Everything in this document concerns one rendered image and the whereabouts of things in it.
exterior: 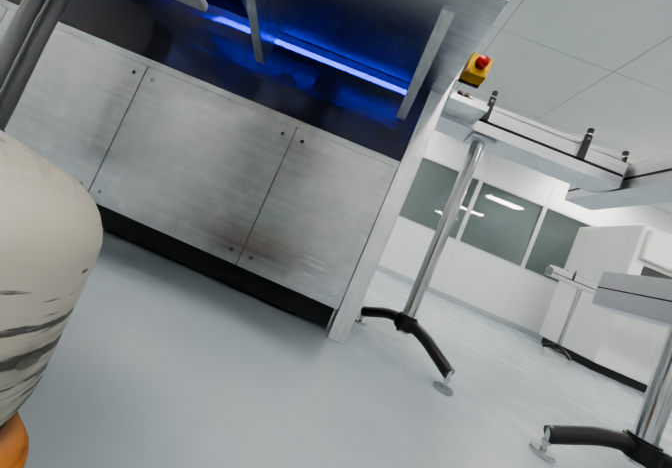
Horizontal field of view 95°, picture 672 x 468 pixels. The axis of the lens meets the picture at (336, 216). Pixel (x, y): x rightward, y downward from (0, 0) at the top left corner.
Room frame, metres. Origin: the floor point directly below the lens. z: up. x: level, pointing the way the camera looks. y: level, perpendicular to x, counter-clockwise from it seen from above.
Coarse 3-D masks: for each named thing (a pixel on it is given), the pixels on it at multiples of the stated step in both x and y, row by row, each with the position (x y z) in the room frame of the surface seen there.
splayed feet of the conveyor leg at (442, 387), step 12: (372, 312) 1.25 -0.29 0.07; (384, 312) 1.20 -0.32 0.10; (396, 312) 1.16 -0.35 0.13; (360, 324) 1.29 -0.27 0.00; (396, 324) 1.11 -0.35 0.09; (408, 324) 1.09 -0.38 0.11; (420, 336) 1.04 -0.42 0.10; (432, 348) 1.00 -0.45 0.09; (432, 360) 0.99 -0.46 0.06; (444, 360) 0.96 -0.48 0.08; (444, 372) 0.94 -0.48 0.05; (444, 384) 0.94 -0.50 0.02
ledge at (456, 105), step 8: (456, 96) 0.97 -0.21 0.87; (448, 104) 1.02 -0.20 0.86; (456, 104) 1.00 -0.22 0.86; (464, 104) 0.98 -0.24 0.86; (472, 104) 0.97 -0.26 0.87; (480, 104) 0.97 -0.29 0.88; (448, 112) 1.07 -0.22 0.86; (456, 112) 1.04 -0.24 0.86; (464, 112) 1.02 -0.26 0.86; (472, 112) 1.00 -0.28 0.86; (480, 112) 0.98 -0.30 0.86; (464, 120) 1.07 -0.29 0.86; (472, 120) 1.05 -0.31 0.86
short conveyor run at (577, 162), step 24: (456, 120) 1.08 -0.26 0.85; (480, 120) 1.07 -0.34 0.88; (504, 120) 1.07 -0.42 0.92; (528, 120) 1.09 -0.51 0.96; (504, 144) 1.08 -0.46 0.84; (528, 144) 1.06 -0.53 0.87; (552, 144) 1.06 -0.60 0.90; (576, 144) 1.06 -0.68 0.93; (552, 168) 1.11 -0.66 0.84; (576, 168) 1.05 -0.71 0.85; (600, 168) 1.05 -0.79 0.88; (624, 168) 1.05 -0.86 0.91
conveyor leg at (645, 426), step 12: (660, 360) 0.79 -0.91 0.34; (660, 372) 0.78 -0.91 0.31; (648, 384) 0.80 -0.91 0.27; (660, 384) 0.77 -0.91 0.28; (648, 396) 0.79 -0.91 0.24; (660, 396) 0.77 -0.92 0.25; (648, 408) 0.78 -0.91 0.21; (660, 408) 0.76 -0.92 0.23; (636, 420) 0.79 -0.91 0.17; (648, 420) 0.77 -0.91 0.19; (660, 420) 0.76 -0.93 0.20; (636, 432) 0.78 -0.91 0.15; (648, 432) 0.77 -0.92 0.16; (660, 432) 0.76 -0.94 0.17; (624, 456) 0.79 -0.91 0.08
